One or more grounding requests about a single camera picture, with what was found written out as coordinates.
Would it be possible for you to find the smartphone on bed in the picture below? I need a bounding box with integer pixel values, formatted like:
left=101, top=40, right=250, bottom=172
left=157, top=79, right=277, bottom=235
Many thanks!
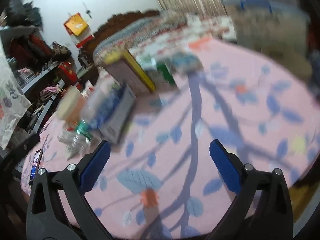
left=29, top=149, right=43, bottom=186

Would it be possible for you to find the clear bin blue handle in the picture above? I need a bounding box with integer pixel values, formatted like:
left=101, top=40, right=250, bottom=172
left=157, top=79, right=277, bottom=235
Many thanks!
left=223, top=0, right=312, bottom=83

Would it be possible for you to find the blue white tissue box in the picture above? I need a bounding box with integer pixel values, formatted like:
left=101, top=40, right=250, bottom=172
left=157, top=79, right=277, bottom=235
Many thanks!
left=97, top=84, right=136, bottom=144

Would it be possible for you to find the orange wall calendar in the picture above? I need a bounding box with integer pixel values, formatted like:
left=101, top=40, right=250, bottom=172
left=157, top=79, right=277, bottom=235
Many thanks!
left=63, top=13, right=88, bottom=36

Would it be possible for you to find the pink tree-print bed sheet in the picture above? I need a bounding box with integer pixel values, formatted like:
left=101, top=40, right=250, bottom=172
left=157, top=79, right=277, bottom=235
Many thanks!
left=21, top=38, right=320, bottom=239

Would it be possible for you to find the yellow cardboard box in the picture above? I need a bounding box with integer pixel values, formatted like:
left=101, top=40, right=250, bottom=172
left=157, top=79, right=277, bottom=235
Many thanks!
left=103, top=50, right=156, bottom=95

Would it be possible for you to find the floral bed quilt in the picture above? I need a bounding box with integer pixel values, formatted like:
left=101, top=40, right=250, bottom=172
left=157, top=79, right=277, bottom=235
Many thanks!
left=93, top=11, right=236, bottom=67

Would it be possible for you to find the dark wooden headboard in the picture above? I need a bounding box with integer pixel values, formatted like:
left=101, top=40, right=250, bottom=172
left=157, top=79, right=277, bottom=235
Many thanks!
left=91, top=10, right=160, bottom=46

